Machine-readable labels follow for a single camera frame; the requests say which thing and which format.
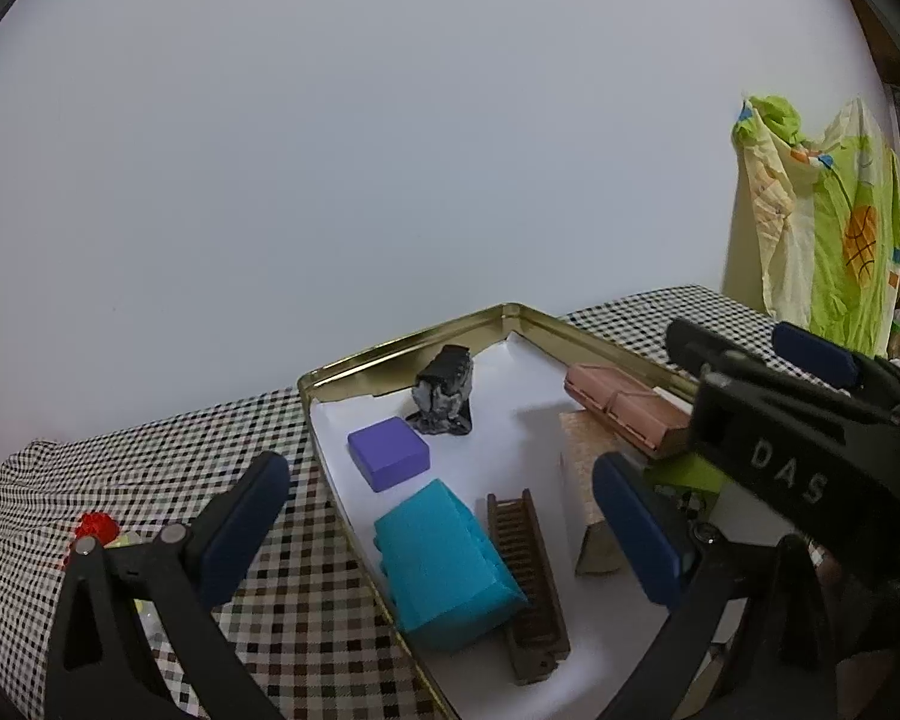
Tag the teal building block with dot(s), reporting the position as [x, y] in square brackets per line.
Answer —
[439, 562]

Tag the red building block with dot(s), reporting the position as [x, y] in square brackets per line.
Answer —
[94, 527]

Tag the pink box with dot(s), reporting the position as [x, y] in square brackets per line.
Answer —
[630, 405]

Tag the white paper sheet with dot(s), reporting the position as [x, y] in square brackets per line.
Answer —
[517, 435]

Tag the purple block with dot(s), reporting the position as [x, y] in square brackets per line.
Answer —
[386, 451]

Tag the checkered blanket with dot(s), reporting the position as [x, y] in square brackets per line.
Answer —
[300, 615]

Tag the yellow-green printed cloth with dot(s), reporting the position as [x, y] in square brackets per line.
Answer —
[840, 240]

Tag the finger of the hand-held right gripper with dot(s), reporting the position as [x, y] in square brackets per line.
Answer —
[814, 351]
[709, 352]

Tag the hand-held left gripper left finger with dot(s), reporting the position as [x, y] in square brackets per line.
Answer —
[244, 532]

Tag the brown comb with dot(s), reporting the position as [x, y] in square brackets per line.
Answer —
[529, 585]

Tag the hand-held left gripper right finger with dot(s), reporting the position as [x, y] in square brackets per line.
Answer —
[637, 536]

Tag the black object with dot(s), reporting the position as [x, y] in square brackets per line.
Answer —
[442, 390]

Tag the gold tin box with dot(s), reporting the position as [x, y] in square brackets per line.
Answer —
[390, 364]

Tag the green small toy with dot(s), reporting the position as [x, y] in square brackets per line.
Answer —
[682, 474]

